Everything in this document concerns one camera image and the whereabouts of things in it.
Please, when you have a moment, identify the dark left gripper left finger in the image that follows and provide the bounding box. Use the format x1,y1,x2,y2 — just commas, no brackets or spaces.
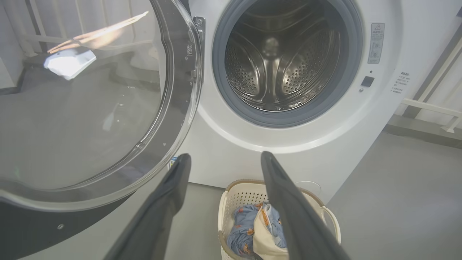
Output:
103,153,192,260

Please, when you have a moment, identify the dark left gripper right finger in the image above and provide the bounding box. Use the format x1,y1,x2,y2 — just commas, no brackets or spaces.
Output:
261,151,350,260

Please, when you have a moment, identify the cream garment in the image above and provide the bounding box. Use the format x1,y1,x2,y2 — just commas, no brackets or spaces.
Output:
252,202,289,260

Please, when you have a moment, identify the blue patterned garment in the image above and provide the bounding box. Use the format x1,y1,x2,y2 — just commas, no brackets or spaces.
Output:
227,204,287,257

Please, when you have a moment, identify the black round glass washer door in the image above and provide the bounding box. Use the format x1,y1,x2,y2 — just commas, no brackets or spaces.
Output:
0,0,203,260

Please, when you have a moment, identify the white front-load washing machine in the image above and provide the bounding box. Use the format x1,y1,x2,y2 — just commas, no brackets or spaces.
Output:
168,0,462,204

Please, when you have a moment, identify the stainless steel washing machine drum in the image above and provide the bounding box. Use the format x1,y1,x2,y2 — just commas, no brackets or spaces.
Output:
225,0,341,112

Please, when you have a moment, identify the metal door hinge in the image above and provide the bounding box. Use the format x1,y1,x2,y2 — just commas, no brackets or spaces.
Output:
192,16,206,42

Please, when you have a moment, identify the cream perforated laundry basket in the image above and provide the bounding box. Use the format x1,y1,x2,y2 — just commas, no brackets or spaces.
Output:
218,179,341,260

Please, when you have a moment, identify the small white block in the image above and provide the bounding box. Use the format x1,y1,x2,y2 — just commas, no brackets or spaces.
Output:
43,49,97,81

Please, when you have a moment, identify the white metal railing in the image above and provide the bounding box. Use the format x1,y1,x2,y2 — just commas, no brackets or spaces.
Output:
401,36,462,134

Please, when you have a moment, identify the grey warning sticker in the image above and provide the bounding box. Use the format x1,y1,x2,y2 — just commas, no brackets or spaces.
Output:
367,23,385,64

